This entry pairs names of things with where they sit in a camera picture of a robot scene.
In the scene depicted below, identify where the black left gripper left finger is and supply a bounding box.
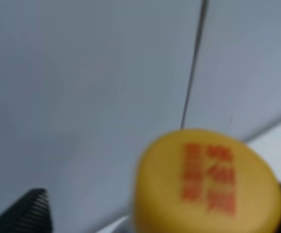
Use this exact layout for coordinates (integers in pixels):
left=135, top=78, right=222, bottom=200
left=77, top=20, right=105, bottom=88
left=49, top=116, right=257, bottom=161
left=0, top=188, right=53, bottom=233

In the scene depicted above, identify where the cola bottle with yellow cap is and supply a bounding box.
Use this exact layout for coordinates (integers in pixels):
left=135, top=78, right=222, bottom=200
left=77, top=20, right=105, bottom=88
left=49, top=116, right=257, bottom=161
left=101, top=128, right=281, bottom=233

